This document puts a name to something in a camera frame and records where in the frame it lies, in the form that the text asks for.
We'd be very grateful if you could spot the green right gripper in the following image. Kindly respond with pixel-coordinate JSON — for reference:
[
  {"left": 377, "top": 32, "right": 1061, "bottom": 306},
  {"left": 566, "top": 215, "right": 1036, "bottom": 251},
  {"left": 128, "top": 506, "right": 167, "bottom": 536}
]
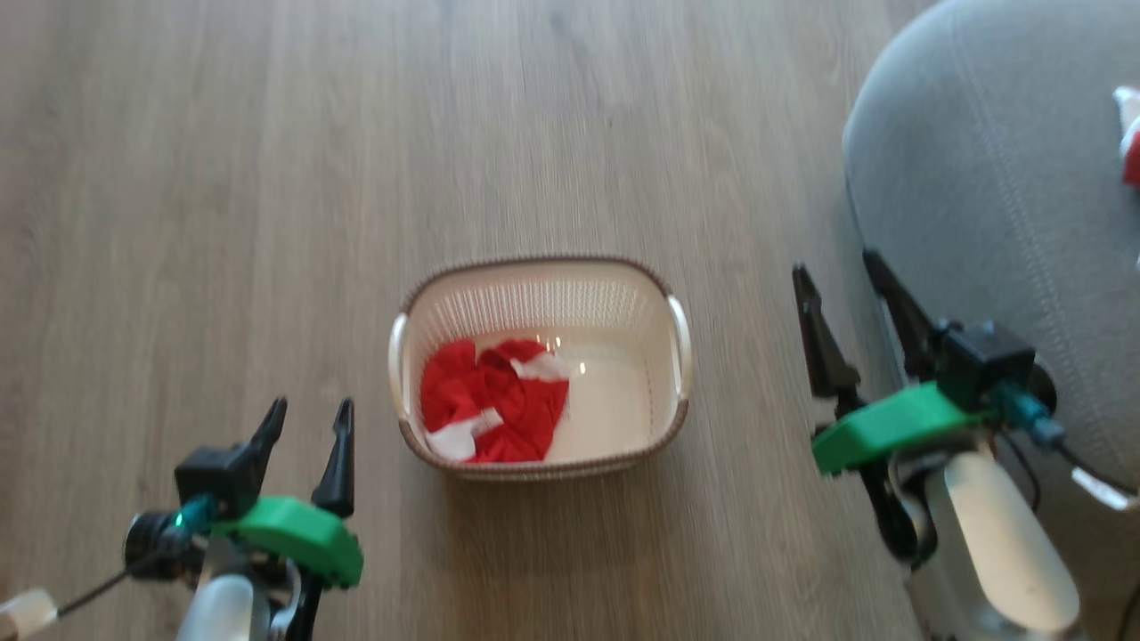
[{"left": 792, "top": 248, "right": 985, "bottom": 564}]

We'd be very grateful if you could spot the grey fabric sofa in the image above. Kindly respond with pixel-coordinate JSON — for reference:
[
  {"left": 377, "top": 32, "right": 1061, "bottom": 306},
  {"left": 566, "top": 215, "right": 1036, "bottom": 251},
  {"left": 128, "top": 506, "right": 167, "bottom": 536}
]
[{"left": 842, "top": 0, "right": 1140, "bottom": 641}]

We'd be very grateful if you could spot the cream plastic laundry basket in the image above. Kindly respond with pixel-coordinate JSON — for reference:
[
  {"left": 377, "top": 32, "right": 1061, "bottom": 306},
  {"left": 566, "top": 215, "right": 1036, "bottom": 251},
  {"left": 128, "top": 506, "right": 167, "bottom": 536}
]
[{"left": 387, "top": 256, "right": 693, "bottom": 483}]

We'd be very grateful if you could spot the red white garment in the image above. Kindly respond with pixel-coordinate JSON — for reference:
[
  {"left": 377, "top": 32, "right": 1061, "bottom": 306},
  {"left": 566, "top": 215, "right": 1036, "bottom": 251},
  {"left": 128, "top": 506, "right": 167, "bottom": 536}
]
[
  {"left": 1112, "top": 85, "right": 1140, "bottom": 268},
  {"left": 419, "top": 337, "right": 572, "bottom": 464}
]

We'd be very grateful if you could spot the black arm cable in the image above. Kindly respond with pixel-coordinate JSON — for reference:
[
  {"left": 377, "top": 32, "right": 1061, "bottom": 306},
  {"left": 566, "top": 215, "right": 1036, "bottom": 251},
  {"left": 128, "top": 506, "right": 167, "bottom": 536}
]
[
  {"left": 0, "top": 494, "right": 219, "bottom": 638},
  {"left": 993, "top": 381, "right": 1140, "bottom": 641}
]

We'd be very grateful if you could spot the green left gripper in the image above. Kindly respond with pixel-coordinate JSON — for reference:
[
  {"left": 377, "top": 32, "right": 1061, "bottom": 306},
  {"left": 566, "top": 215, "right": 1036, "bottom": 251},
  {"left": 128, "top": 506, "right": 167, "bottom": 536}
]
[{"left": 212, "top": 397, "right": 364, "bottom": 641}]

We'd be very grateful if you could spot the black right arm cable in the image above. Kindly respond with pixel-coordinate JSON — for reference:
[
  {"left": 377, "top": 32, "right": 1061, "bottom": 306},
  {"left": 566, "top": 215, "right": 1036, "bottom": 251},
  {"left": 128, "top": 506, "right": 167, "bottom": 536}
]
[{"left": 993, "top": 381, "right": 1140, "bottom": 641}]

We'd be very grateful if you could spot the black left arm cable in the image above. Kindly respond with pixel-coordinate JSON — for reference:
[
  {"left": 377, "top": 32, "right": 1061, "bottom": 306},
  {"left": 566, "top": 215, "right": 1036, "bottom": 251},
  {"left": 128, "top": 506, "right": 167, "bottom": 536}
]
[{"left": 0, "top": 494, "right": 219, "bottom": 638}]

